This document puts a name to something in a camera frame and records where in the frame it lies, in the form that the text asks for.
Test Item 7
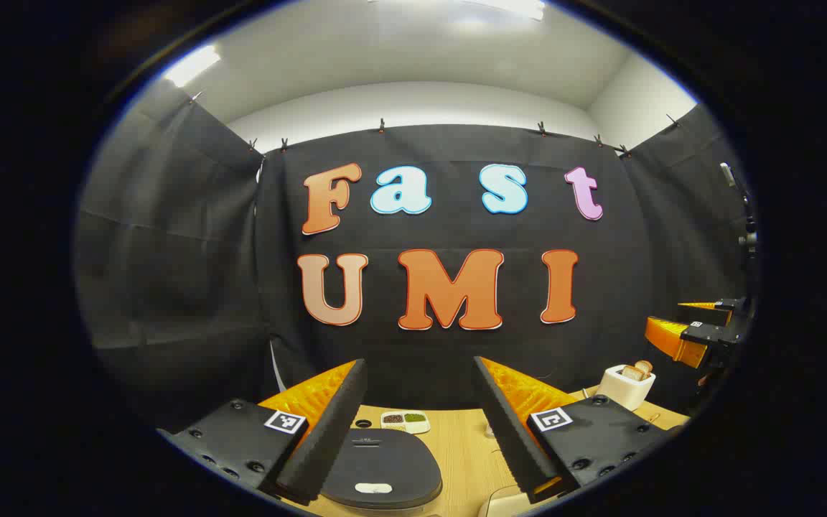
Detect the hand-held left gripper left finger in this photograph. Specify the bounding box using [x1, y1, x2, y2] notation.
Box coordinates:
[157, 358, 369, 507]

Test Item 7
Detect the white toaster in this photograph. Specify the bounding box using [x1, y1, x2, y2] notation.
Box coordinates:
[595, 364, 657, 411]

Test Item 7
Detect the white divided bean dish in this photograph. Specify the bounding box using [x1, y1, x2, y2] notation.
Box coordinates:
[380, 411, 431, 435]

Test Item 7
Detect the dark grey rice cooker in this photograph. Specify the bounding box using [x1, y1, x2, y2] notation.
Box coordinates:
[317, 429, 444, 513]

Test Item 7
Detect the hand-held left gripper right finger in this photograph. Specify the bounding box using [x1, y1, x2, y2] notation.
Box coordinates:
[472, 355, 687, 503]

